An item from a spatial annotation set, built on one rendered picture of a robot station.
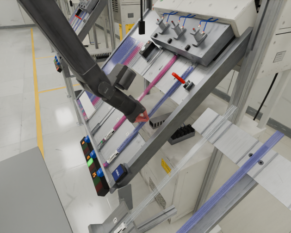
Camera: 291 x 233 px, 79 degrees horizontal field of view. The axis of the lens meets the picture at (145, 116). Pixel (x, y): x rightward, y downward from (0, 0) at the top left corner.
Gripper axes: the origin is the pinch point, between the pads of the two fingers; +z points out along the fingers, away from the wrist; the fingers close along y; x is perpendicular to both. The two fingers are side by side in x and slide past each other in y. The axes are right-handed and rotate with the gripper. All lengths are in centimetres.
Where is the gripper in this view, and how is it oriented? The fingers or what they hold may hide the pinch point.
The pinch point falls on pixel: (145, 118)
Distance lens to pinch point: 67.7
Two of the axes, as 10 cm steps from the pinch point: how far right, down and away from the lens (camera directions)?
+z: 6.0, 4.1, 6.8
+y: -4.7, -5.1, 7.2
